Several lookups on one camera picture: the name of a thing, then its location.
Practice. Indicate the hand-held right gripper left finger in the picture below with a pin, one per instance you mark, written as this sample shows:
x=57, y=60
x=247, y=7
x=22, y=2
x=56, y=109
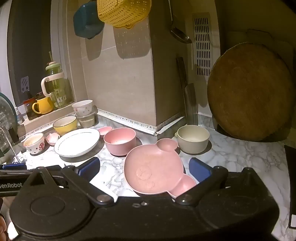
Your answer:
x=88, y=166

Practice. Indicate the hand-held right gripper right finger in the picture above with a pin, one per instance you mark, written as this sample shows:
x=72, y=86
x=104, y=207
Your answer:
x=199, y=170

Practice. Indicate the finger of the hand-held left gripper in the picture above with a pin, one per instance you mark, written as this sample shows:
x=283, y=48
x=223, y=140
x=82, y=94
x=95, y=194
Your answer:
x=13, y=166

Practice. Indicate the white oval plate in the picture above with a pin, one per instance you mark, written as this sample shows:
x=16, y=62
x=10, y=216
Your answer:
x=77, y=143

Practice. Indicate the beige bowl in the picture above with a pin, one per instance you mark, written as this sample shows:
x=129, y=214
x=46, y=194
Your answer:
x=193, y=140

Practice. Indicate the pink bowl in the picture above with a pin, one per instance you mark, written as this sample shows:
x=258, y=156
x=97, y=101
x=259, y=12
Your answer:
x=119, y=142

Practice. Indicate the pink bear-shaped plate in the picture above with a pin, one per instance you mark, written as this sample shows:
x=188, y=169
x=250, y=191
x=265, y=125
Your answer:
x=157, y=166

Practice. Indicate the white mushroom print bowl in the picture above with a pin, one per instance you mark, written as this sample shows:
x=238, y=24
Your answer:
x=34, y=143

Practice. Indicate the small pink dish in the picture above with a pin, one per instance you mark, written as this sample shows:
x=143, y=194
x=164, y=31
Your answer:
x=52, y=139
x=104, y=131

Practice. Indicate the yellow bowl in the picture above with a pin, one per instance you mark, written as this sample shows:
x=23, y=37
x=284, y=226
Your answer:
x=65, y=125

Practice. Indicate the glass pot lid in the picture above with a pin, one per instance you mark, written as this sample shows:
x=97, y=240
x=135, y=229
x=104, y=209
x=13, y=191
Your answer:
x=8, y=115

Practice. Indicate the white floral bowl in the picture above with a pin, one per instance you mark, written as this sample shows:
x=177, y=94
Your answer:
x=82, y=107

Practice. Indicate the music note tape strip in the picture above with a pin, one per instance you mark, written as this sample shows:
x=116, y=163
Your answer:
x=129, y=120

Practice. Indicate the yellow mug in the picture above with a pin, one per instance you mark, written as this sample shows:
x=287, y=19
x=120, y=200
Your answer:
x=44, y=105

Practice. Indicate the kitchen cleaver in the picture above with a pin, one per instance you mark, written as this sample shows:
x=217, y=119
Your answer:
x=190, y=102

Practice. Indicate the green glass jug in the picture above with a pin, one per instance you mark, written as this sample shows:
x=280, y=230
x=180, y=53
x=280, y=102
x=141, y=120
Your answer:
x=57, y=90

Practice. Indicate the window sticker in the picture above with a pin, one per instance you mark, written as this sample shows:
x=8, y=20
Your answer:
x=24, y=83

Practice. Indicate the round wooden cutting board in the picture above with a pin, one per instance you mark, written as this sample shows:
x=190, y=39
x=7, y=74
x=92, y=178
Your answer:
x=249, y=92

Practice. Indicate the black cooktop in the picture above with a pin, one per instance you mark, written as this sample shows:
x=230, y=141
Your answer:
x=291, y=185

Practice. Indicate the white vent grille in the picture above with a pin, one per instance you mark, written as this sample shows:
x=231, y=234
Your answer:
x=203, y=46

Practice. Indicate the metal ladle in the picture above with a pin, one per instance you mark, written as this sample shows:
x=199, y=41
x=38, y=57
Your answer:
x=179, y=32

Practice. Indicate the teal plastic basin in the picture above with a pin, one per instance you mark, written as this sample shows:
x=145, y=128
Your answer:
x=87, y=20

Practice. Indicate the yellow plastic colander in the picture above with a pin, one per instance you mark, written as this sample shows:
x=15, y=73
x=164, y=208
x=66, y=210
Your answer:
x=122, y=12

